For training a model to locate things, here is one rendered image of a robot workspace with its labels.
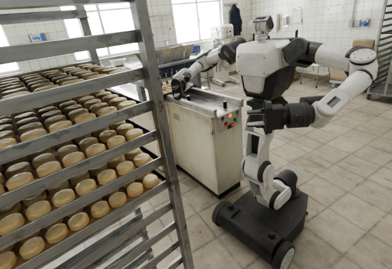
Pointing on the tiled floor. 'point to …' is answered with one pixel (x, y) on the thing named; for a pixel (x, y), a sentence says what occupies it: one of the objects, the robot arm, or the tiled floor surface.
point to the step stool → (317, 73)
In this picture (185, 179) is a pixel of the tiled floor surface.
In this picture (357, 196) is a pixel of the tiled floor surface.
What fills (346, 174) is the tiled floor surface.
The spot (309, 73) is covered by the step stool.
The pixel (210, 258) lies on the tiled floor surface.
